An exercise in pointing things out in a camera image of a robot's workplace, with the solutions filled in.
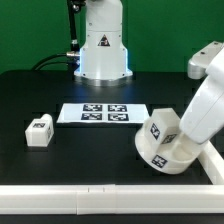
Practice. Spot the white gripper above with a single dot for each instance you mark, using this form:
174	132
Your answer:
204	116

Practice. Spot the white round stool seat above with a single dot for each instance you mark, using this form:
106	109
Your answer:
172	158

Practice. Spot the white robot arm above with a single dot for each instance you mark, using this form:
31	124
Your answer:
103	58

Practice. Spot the white sheet with markers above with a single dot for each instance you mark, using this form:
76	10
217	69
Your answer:
103	113

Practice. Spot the white front rail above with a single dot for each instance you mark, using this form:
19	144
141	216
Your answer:
111	199

